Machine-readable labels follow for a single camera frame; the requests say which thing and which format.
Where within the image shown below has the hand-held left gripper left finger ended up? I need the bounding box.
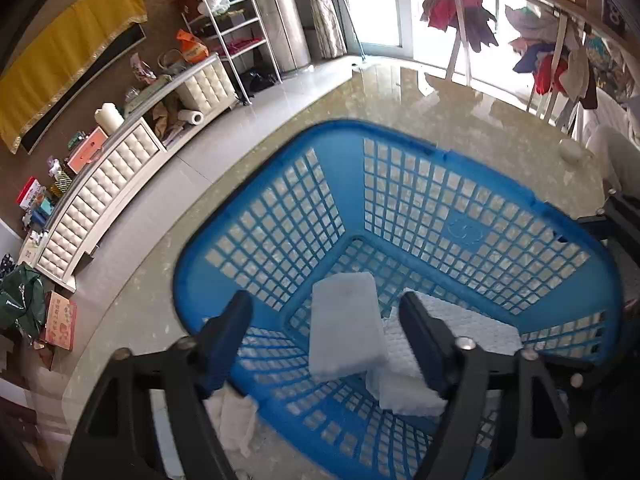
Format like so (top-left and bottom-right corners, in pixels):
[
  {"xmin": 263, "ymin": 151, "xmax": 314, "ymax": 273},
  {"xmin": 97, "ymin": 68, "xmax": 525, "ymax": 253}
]
[{"xmin": 60, "ymin": 290, "xmax": 254, "ymax": 480}]

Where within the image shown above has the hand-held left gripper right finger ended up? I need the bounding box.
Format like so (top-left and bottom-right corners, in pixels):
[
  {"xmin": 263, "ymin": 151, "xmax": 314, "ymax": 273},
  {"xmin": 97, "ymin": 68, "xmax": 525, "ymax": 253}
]
[{"xmin": 399, "ymin": 291, "xmax": 572, "ymax": 480}]

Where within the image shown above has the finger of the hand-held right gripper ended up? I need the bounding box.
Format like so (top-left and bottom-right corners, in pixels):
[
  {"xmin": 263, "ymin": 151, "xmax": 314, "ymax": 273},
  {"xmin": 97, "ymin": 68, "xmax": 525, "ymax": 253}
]
[
  {"xmin": 542, "ymin": 347, "xmax": 631, "ymax": 441},
  {"xmin": 577, "ymin": 191, "xmax": 640, "ymax": 261}
]

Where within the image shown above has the white towel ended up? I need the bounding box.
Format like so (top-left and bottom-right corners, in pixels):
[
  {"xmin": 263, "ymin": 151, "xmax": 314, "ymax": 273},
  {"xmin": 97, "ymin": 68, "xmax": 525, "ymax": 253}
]
[{"xmin": 307, "ymin": 271, "xmax": 390, "ymax": 380}]

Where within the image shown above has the blue plastic laundry basket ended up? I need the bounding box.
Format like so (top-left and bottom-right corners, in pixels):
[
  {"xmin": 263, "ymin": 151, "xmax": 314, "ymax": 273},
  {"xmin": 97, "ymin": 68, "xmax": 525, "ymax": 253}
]
[{"xmin": 172, "ymin": 119, "xmax": 626, "ymax": 480}]

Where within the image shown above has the small white sponge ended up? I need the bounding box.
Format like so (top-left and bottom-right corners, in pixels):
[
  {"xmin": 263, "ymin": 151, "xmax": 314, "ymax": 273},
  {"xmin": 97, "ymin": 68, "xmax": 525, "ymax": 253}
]
[{"xmin": 365, "ymin": 367, "xmax": 448, "ymax": 417}]

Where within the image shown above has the white cloth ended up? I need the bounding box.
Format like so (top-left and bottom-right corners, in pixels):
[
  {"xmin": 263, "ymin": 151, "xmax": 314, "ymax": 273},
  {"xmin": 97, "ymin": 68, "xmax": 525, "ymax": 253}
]
[{"xmin": 205, "ymin": 387, "xmax": 261, "ymax": 458}]

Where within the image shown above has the white round object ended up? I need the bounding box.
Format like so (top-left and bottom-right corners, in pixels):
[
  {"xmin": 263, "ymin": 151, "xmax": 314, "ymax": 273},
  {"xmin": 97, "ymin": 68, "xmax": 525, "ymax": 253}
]
[{"xmin": 559, "ymin": 139, "xmax": 588, "ymax": 163}]

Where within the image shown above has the printed cardboard box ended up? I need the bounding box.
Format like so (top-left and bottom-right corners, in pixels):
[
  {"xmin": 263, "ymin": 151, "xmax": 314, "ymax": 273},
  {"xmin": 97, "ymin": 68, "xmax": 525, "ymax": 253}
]
[{"xmin": 40, "ymin": 291, "xmax": 78, "ymax": 352}]

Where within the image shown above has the green plastic bag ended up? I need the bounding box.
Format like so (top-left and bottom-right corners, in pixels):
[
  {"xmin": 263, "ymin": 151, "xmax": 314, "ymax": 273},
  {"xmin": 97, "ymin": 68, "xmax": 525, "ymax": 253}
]
[{"xmin": 0, "ymin": 265, "xmax": 48, "ymax": 341}]

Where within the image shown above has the white tufted television cabinet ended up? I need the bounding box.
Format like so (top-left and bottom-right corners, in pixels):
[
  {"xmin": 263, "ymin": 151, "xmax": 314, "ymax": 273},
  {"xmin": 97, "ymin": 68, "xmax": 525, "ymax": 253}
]
[{"xmin": 32, "ymin": 52, "xmax": 238, "ymax": 293}]

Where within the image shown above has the clothes drying rack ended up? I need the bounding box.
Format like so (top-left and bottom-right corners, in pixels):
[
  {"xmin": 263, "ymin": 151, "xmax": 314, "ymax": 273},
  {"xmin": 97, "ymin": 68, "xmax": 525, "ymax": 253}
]
[{"xmin": 365, "ymin": 0, "xmax": 640, "ymax": 126}]

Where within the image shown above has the pink box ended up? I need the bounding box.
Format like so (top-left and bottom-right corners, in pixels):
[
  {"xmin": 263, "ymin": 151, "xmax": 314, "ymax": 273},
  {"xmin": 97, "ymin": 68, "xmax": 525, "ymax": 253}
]
[{"xmin": 66, "ymin": 127, "xmax": 108, "ymax": 173}]

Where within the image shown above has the red and white box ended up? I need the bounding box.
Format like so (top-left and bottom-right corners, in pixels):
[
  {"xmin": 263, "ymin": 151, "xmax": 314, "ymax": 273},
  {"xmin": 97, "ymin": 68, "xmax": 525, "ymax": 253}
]
[{"xmin": 16, "ymin": 176, "xmax": 46, "ymax": 210}]

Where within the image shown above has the row of hanging clothes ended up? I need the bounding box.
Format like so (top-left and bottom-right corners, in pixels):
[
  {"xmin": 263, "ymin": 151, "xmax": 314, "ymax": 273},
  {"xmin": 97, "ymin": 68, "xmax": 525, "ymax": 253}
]
[{"xmin": 400, "ymin": 0, "xmax": 640, "ymax": 111}]

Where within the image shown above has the black bag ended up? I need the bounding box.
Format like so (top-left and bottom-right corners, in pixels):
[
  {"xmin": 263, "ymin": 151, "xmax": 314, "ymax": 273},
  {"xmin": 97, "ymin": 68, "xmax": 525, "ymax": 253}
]
[{"xmin": 240, "ymin": 69, "xmax": 277, "ymax": 93}]

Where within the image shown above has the orange bag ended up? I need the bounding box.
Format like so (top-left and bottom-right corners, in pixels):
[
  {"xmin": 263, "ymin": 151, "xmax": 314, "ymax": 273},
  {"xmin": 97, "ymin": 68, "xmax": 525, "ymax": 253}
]
[{"xmin": 175, "ymin": 30, "xmax": 210, "ymax": 63}]

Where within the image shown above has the white metal shelf rack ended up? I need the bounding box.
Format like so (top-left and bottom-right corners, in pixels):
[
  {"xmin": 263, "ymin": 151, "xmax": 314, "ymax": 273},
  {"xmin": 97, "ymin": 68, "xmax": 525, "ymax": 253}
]
[{"xmin": 180, "ymin": 0, "xmax": 283, "ymax": 106}]

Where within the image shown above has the silver covered column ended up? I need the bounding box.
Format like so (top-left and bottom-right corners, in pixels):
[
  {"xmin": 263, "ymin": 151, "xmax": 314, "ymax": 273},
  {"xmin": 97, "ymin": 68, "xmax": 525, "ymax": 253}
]
[{"xmin": 239, "ymin": 0, "xmax": 312, "ymax": 73}]

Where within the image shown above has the yellow cloth with gold trim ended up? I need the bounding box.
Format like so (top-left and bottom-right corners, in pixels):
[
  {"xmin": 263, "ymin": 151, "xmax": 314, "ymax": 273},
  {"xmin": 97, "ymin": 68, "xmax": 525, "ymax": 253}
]
[{"xmin": 0, "ymin": 0, "xmax": 148, "ymax": 153}]

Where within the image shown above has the patterned curtain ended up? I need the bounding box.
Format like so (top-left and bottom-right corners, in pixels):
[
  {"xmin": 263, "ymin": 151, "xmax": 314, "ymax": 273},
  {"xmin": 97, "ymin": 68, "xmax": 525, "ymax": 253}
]
[{"xmin": 300, "ymin": 0, "xmax": 348, "ymax": 58}]

